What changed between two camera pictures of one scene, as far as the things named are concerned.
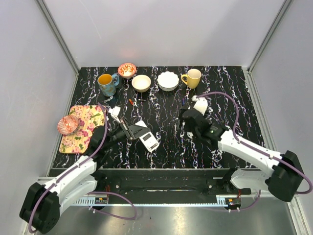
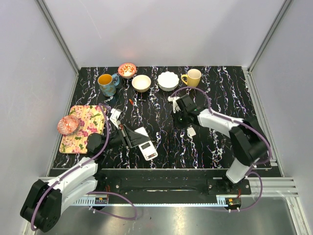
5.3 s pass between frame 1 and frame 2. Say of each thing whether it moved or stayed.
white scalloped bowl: stayed
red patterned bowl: stayed
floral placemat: stayed
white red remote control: moved
